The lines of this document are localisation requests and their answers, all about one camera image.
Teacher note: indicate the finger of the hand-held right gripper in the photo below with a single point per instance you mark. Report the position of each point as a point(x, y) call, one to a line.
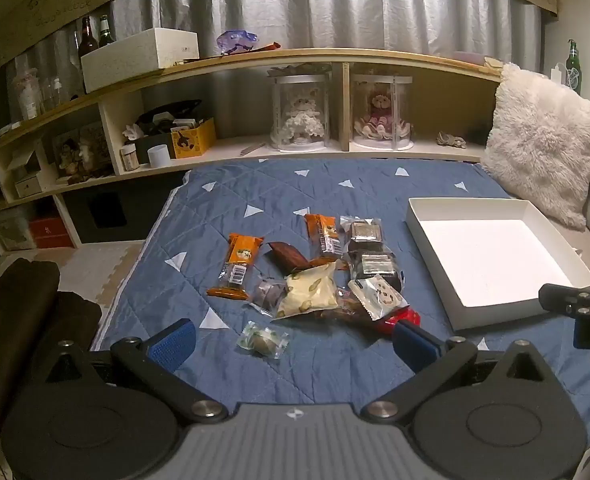
point(567, 297)

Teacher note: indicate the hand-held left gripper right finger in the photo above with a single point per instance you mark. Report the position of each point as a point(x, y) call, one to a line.
point(415, 347)

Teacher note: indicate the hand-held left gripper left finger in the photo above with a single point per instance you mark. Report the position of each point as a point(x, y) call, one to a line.
point(172, 346)

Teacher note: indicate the red label pastry packet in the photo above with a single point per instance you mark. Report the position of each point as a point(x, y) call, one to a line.
point(402, 321)

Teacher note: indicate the white bear print packet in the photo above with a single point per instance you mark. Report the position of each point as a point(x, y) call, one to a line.
point(377, 299)

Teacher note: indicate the dark square cake packet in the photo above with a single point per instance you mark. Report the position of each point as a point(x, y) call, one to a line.
point(365, 232)
point(375, 266)

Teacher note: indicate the small green candy packet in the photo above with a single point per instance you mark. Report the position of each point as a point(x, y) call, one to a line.
point(264, 342)

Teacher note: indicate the white shallow cardboard box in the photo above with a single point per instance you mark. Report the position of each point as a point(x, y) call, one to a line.
point(480, 260)

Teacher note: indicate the orange snack bar packet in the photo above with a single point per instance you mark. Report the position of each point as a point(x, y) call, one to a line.
point(235, 265)
point(325, 232)

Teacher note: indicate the dark purple snack packet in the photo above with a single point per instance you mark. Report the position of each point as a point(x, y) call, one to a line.
point(267, 295)

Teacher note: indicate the cream nut print packet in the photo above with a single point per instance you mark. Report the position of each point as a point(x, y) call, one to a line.
point(310, 290)

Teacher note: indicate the brown triangular snack packet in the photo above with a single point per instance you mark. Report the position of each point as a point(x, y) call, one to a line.
point(287, 255)

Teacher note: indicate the beige bed sheet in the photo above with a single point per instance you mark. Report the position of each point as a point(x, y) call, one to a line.
point(582, 247)

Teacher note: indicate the beige foam mat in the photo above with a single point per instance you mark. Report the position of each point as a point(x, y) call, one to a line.
point(105, 270)

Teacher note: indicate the dark brown cloth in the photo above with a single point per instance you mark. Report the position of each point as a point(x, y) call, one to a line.
point(25, 320)

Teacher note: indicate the fluffy white pillow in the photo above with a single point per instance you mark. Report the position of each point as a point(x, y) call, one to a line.
point(540, 145)

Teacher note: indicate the orange storage box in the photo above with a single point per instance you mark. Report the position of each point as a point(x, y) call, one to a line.
point(50, 232)

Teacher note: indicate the blue triangle print quilt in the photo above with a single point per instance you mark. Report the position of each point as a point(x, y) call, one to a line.
point(275, 195)

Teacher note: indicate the white cup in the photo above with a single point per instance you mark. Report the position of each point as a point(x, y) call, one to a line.
point(158, 156)

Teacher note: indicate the small jar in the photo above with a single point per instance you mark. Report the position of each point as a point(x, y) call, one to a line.
point(130, 157)

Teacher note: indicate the stone figurine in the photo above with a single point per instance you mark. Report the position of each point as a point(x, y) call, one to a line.
point(452, 139)

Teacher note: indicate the dark storage box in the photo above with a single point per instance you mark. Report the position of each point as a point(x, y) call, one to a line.
point(155, 146)

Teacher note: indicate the clear storage bin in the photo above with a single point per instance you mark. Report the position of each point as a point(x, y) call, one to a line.
point(5, 232)

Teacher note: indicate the yellow box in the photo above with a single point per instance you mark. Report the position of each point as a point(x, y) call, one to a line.
point(192, 142)

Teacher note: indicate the wooden stick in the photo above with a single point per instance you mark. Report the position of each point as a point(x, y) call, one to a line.
point(252, 149)

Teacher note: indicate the brown decorative figurines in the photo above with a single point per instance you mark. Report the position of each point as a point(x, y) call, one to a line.
point(82, 152)

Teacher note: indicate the small white drawer box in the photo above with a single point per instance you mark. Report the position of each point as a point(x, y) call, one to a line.
point(27, 186)

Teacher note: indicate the white tissue flower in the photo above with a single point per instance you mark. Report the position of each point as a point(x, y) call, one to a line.
point(132, 132)

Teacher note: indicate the white charger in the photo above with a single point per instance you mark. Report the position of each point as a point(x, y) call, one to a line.
point(557, 74)

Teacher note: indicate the green beer bottle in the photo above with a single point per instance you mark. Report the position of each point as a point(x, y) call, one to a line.
point(574, 67)

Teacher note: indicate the pink dress doll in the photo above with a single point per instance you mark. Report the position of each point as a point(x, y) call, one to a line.
point(377, 117)

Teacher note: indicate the black dish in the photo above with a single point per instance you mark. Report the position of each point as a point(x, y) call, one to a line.
point(167, 110)

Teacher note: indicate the beige pouch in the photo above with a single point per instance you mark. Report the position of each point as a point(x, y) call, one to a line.
point(492, 63)

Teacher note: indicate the white dress doll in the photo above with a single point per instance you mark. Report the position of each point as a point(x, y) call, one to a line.
point(300, 120)

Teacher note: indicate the pink flat box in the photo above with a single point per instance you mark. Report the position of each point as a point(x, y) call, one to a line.
point(467, 57)

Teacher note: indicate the clear display case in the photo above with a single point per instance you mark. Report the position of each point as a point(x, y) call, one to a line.
point(300, 85)
point(382, 85)

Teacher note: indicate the clear small bottle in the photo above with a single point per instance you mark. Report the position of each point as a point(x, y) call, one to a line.
point(55, 92)

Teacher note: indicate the long white box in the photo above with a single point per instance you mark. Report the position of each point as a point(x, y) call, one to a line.
point(135, 57)

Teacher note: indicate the clear glass jar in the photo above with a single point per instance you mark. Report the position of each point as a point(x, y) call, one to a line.
point(25, 92)

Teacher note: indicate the wooden shelf unit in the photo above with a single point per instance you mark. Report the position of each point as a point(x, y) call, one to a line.
point(325, 55)

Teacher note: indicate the purple plastic bag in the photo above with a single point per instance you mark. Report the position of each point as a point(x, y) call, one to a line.
point(237, 41)

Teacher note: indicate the red wrapper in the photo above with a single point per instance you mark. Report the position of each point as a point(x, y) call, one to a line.
point(271, 47)

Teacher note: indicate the brown glass bottle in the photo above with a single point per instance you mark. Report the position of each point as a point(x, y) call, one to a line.
point(89, 37)

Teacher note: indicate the green glass bottle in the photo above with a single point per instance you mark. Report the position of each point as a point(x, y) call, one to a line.
point(106, 32)

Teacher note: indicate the grey curtain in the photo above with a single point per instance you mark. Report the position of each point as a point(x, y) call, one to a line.
point(325, 5)

